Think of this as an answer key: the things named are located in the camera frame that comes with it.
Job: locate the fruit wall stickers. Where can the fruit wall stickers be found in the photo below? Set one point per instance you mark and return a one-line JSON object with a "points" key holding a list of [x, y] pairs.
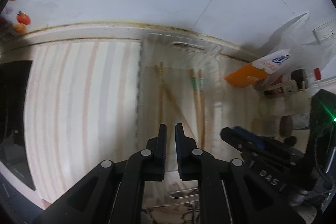
{"points": [[13, 22]]}

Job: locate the black gas stove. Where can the black gas stove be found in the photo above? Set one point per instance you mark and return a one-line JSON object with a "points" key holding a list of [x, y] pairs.
{"points": [[14, 80]]}

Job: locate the orange white salt bag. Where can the orange white salt bag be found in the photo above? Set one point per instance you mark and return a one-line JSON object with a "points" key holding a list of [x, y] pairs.
{"points": [[259, 69]]}

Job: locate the striped cat table mat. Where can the striped cat table mat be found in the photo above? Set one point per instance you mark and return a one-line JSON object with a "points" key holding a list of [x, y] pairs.
{"points": [[81, 108]]}

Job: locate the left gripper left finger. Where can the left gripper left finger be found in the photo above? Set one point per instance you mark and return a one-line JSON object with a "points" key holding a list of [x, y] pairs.
{"points": [[149, 163]]}

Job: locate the red cap oil bottle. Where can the red cap oil bottle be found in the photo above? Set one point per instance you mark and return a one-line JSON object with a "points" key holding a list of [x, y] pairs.
{"points": [[304, 78]]}

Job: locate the clear plastic organizer bin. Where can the clear plastic organizer bin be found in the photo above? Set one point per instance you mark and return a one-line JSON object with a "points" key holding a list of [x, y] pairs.
{"points": [[181, 80]]}

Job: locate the white wall socket strip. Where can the white wall socket strip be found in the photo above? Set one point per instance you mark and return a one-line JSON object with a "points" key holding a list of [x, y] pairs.
{"points": [[325, 31]]}

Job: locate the clear plastic bag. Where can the clear plastic bag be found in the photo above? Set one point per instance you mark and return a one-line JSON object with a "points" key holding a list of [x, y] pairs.
{"points": [[306, 50]]}

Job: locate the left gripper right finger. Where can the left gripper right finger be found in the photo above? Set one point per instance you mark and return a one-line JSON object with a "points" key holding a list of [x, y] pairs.
{"points": [[193, 162]]}

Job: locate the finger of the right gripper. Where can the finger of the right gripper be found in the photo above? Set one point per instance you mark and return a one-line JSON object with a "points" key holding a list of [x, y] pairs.
{"points": [[255, 139], [232, 138]]}

